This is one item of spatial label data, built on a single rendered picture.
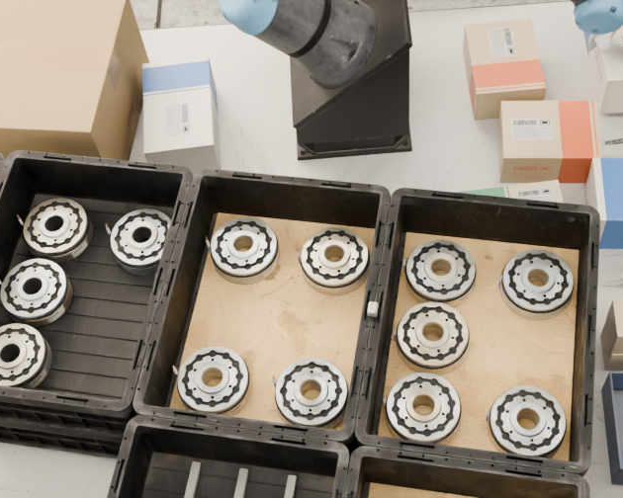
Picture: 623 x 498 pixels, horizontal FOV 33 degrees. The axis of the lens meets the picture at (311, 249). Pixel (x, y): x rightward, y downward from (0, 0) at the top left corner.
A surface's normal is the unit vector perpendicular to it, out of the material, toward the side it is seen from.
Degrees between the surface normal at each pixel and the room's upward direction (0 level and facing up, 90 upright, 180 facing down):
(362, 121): 90
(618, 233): 90
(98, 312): 0
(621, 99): 90
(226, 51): 0
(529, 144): 0
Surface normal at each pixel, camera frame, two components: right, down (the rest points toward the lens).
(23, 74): -0.07, -0.51
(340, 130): 0.04, 0.86
